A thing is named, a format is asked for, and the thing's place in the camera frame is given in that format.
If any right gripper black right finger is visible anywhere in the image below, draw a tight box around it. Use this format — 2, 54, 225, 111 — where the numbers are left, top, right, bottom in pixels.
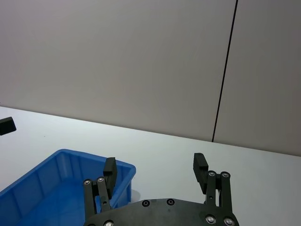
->
193, 153, 234, 215

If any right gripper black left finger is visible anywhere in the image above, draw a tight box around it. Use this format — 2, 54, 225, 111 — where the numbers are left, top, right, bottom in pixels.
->
83, 157, 118, 218

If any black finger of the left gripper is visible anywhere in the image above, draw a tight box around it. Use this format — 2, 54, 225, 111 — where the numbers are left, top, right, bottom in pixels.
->
0, 116, 17, 136

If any blue plastic bin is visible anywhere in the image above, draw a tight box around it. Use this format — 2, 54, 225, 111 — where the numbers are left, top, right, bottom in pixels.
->
0, 148, 137, 226

